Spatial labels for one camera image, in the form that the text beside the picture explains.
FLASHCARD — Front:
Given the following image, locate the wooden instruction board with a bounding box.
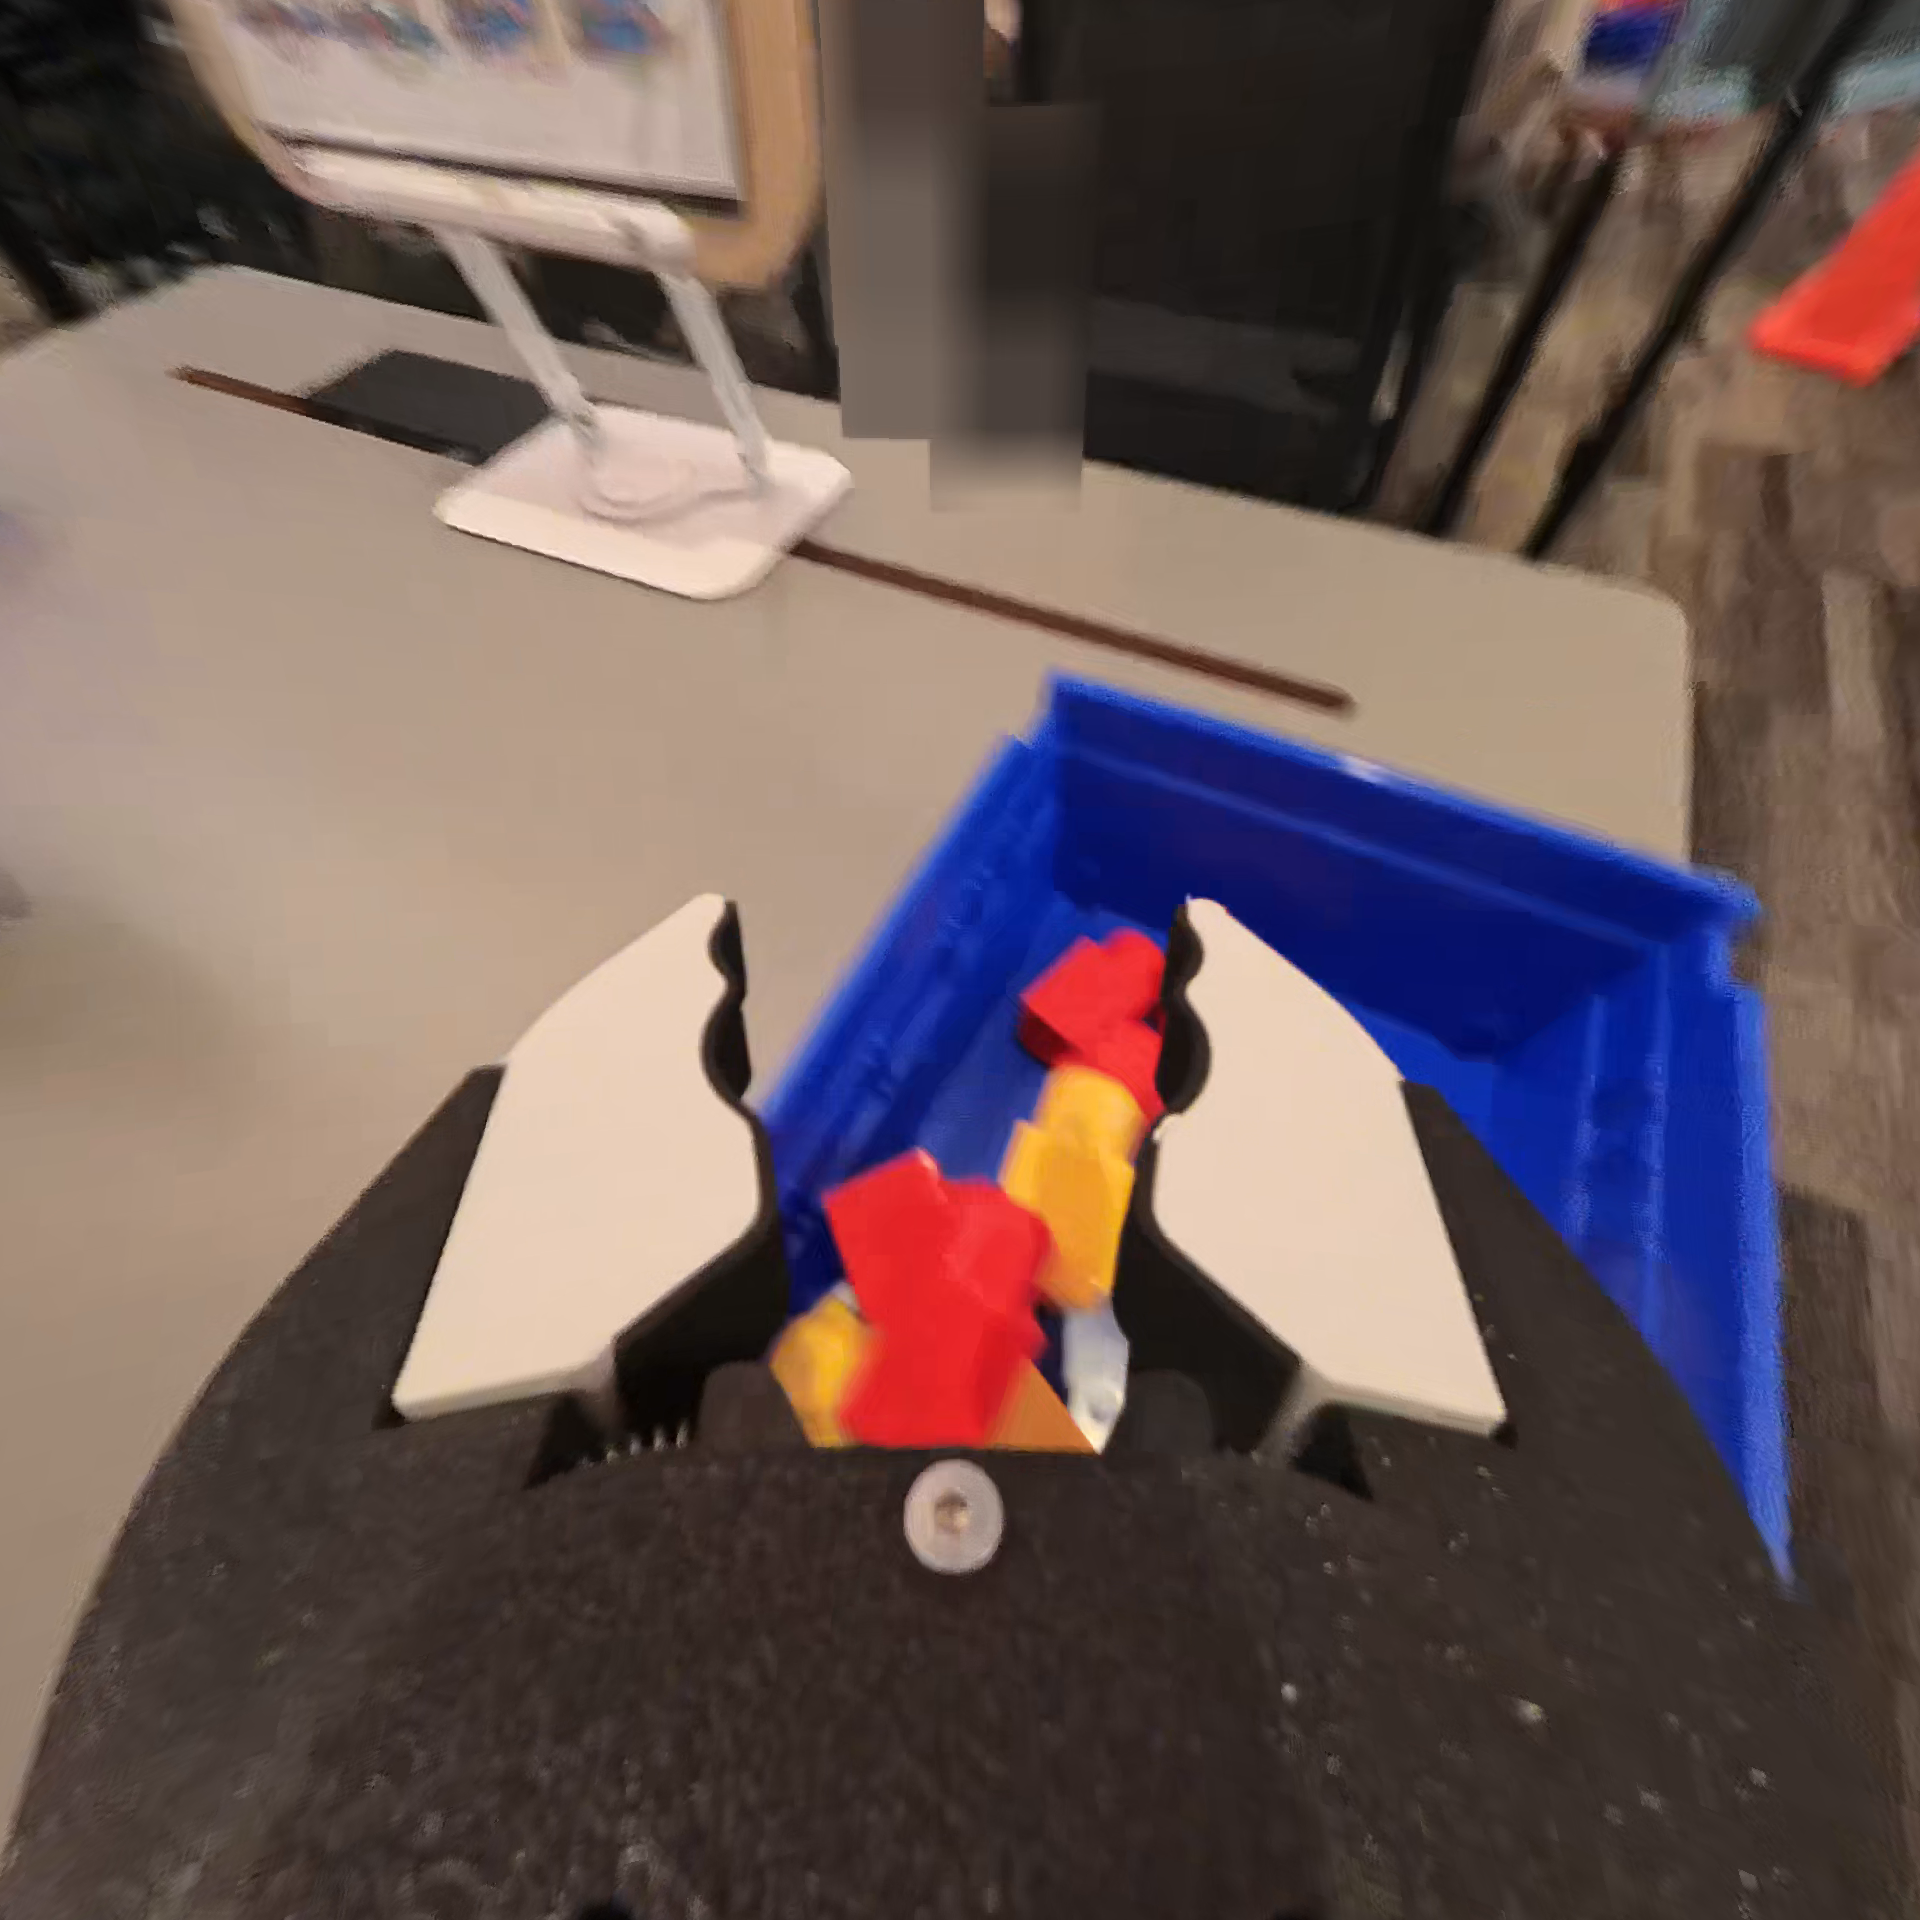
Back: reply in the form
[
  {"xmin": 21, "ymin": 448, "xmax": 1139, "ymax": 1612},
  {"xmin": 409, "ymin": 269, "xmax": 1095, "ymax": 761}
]
[{"xmin": 165, "ymin": 0, "xmax": 827, "ymax": 290}]

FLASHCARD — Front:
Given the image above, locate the blue plastic bin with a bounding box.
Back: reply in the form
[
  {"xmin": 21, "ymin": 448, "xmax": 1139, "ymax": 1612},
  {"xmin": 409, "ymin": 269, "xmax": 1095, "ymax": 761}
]
[{"xmin": 758, "ymin": 677, "xmax": 1796, "ymax": 1584}]

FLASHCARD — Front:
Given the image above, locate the white document holder stand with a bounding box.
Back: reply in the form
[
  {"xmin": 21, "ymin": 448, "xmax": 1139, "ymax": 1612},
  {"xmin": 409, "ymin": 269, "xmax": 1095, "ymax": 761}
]
[{"xmin": 294, "ymin": 142, "xmax": 853, "ymax": 604}]

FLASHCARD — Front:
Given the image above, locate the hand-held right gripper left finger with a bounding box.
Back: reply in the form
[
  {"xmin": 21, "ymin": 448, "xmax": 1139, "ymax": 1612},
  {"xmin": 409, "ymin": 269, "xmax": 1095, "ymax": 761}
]
[{"xmin": 390, "ymin": 892, "xmax": 794, "ymax": 1447}]

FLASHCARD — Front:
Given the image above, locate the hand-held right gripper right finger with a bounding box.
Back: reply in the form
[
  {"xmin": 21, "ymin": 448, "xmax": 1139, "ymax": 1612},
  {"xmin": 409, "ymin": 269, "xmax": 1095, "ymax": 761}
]
[{"xmin": 1118, "ymin": 902, "xmax": 1511, "ymax": 1465}]

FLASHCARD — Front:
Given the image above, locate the black cable flap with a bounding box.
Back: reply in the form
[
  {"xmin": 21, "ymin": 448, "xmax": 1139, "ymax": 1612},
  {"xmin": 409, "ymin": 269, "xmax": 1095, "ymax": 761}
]
[{"xmin": 306, "ymin": 348, "xmax": 555, "ymax": 461}]

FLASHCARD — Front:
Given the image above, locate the black office chair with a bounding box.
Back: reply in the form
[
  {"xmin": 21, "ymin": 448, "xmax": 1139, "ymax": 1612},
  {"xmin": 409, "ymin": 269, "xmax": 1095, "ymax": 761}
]
[{"xmin": 1019, "ymin": 0, "xmax": 1501, "ymax": 510}]

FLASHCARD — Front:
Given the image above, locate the black tripod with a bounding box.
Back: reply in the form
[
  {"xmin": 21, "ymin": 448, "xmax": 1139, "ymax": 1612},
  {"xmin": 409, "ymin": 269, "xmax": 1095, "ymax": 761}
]
[{"xmin": 1424, "ymin": 0, "xmax": 1894, "ymax": 555}]

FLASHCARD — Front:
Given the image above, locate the pile of mega blocks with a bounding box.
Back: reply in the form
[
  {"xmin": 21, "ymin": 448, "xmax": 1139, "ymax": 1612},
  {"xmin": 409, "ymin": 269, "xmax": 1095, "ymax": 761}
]
[{"xmin": 774, "ymin": 931, "xmax": 1176, "ymax": 1451}]

